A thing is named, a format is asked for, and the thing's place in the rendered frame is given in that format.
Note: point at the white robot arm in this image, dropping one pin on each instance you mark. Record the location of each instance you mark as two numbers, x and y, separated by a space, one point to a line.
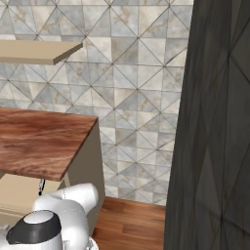
70 211

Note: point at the beige drawer front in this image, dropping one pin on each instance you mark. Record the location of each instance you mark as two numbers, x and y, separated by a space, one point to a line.
19 192

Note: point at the beige base cabinet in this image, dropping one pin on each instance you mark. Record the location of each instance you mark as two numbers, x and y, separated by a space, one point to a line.
85 169

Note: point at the tall dark grey cabinet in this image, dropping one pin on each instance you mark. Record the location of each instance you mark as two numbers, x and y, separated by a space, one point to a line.
211 130

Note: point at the beige wall shelf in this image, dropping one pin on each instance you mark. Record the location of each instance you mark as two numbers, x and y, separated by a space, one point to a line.
35 52

